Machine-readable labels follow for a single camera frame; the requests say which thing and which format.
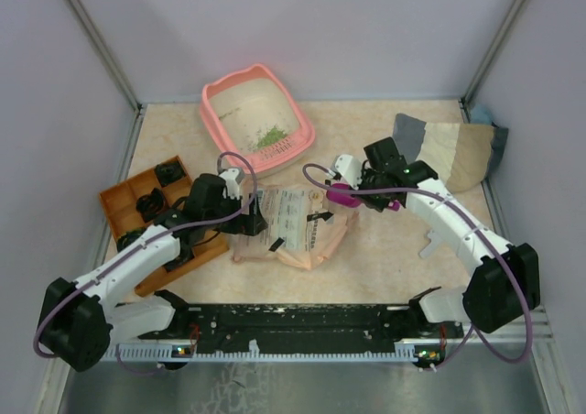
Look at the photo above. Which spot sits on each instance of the green litter pellets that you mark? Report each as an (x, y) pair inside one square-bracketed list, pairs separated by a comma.
[(266, 137)]

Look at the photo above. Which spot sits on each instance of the orange compartment tray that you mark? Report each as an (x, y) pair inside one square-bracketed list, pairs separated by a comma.
[(133, 204)]

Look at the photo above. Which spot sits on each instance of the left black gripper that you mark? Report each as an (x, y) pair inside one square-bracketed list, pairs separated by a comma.
[(252, 223)]

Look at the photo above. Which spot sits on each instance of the pink litter box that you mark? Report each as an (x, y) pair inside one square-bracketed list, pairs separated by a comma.
[(235, 106)]

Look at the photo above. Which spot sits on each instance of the beige cat litter bag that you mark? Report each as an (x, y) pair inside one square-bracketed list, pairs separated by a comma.
[(304, 228)]

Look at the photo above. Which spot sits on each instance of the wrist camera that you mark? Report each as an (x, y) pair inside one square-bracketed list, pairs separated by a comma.
[(349, 169), (233, 178)]

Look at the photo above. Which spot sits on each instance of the blue cloth in corner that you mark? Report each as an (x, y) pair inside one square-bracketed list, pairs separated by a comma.
[(481, 115)]

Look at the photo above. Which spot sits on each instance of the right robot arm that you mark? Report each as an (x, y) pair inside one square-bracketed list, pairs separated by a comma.
[(504, 278)]

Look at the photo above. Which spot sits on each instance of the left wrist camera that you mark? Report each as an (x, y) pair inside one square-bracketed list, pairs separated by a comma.
[(233, 178)]

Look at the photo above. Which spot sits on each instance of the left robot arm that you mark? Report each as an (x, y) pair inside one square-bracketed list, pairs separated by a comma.
[(81, 320)]

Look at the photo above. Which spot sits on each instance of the grey beige folded cloth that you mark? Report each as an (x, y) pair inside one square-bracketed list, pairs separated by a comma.
[(462, 154)]

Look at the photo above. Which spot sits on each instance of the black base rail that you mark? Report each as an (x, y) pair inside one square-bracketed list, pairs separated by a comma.
[(301, 329)]

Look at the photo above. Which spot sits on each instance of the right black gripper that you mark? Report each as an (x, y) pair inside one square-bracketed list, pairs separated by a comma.
[(379, 204)]

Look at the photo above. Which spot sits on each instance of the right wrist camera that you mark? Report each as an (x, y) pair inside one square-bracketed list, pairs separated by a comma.
[(349, 169)]

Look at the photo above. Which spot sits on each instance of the black part in tray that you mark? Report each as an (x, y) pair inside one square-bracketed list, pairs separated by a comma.
[(169, 172)]

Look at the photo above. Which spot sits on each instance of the purple plastic scoop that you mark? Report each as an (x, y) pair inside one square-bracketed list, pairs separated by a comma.
[(343, 196)]

